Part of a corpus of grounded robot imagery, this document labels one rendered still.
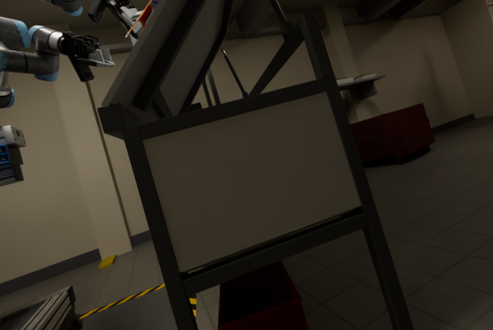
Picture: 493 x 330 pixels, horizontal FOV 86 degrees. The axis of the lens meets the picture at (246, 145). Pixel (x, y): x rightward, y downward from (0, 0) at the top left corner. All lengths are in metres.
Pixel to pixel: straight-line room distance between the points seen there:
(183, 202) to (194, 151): 0.13
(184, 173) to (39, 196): 3.01
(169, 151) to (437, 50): 6.58
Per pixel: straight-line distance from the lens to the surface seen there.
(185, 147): 0.69
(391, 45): 5.97
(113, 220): 3.32
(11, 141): 1.72
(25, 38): 1.64
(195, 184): 0.69
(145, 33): 0.78
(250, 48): 4.19
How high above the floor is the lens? 0.65
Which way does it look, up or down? 2 degrees up
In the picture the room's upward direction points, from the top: 17 degrees counter-clockwise
